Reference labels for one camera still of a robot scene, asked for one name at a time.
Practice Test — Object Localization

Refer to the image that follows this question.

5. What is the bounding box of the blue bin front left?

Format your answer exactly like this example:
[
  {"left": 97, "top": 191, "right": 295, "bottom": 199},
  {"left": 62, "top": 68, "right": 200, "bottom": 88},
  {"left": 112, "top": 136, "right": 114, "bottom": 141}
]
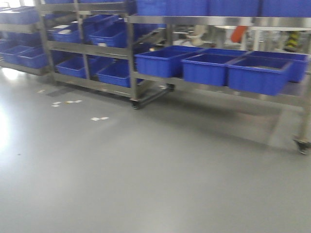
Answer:
[{"left": 135, "top": 50, "right": 195, "bottom": 78}]

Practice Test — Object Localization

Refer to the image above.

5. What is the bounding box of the blue bin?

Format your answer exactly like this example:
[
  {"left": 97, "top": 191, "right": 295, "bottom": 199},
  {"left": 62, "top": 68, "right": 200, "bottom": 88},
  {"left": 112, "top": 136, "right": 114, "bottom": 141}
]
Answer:
[
  {"left": 135, "top": 50, "right": 195, "bottom": 78},
  {"left": 181, "top": 54, "right": 238, "bottom": 86},
  {"left": 227, "top": 56, "right": 293, "bottom": 96}
]

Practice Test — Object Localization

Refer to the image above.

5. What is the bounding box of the blue bin front middle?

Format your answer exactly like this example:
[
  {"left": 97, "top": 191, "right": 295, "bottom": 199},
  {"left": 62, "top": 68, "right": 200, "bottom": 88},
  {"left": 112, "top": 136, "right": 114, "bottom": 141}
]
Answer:
[{"left": 181, "top": 54, "right": 238, "bottom": 86}]

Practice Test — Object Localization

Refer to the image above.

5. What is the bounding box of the steel rack right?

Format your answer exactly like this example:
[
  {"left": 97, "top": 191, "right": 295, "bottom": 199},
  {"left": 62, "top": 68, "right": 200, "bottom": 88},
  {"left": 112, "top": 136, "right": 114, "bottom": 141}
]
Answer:
[{"left": 127, "top": 16, "right": 311, "bottom": 155}]

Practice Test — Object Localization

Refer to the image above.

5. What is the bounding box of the steel rack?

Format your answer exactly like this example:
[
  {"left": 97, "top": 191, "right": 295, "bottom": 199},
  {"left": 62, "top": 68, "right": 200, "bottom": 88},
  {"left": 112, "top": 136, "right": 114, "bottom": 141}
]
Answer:
[
  {"left": 0, "top": 6, "right": 49, "bottom": 76},
  {"left": 35, "top": 0, "right": 174, "bottom": 109},
  {"left": 127, "top": 16, "right": 311, "bottom": 155}
]

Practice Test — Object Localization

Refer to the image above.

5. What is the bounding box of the steel rack middle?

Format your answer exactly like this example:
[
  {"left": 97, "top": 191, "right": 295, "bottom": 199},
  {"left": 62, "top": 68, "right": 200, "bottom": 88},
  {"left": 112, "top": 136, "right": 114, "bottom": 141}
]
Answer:
[{"left": 35, "top": 0, "right": 174, "bottom": 109}]

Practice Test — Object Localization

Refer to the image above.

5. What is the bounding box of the steel rack far left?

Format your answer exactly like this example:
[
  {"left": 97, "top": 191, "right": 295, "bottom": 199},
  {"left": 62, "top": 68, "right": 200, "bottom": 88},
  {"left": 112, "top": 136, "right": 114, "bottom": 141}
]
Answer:
[{"left": 0, "top": 6, "right": 49, "bottom": 76}]

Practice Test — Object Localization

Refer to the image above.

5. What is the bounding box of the blue bin front right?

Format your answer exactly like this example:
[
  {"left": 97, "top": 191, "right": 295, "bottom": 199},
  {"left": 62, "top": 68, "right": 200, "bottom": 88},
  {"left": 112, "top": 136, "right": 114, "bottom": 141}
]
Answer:
[{"left": 227, "top": 56, "right": 293, "bottom": 96}]

